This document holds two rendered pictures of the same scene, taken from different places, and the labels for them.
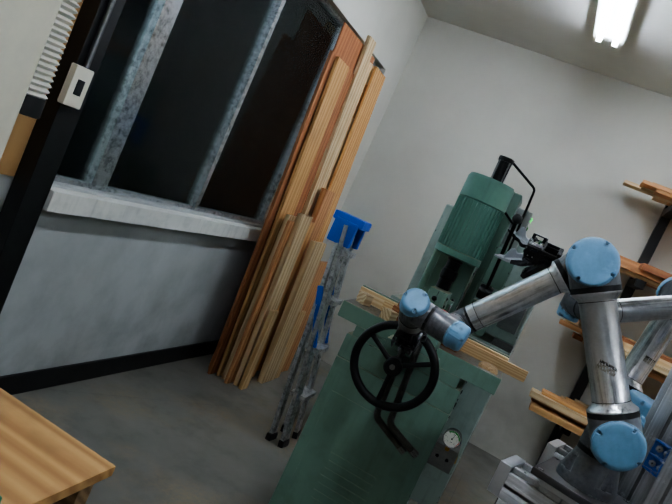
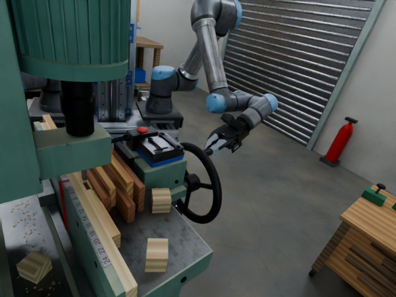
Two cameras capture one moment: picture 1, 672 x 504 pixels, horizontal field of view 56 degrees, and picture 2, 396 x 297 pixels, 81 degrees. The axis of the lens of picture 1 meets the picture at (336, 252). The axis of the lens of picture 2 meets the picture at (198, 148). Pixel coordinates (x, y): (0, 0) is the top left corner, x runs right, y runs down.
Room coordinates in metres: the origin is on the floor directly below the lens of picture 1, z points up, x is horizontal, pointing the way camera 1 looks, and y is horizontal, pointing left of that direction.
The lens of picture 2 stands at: (2.53, -0.01, 1.32)
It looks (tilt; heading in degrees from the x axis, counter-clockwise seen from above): 30 degrees down; 209
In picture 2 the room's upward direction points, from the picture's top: 12 degrees clockwise
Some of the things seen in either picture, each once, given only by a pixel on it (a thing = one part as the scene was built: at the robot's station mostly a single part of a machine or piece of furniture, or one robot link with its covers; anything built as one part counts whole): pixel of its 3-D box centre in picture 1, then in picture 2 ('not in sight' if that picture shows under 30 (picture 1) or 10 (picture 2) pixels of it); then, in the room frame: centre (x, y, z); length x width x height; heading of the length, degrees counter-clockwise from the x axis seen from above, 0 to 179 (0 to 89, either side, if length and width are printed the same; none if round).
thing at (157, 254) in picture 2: (364, 298); (156, 254); (2.31, -0.17, 0.92); 0.04 x 0.04 x 0.04; 41
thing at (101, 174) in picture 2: not in sight; (99, 177); (2.25, -0.42, 0.93); 0.17 x 0.01 x 0.06; 74
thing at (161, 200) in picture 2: (388, 315); (160, 200); (2.20, -0.26, 0.92); 0.04 x 0.04 x 0.04; 49
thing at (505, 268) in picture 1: (500, 269); not in sight; (2.46, -0.61, 1.22); 0.09 x 0.08 x 0.15; 164
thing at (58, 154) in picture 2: (437, 300); (71, 151); (2.31, -0.42, 1.03); 0.14 x 0.07 x 0.09; 164
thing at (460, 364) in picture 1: (418, 344); (125, 186); (2.19, -0.40, 0.87); 0.61 x 0.30 x 0.06; 74
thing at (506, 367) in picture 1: (452, 340); (71, 164); (2.26, -0.52, 0.92); 0.57 x 0.02 x 0.04; 74
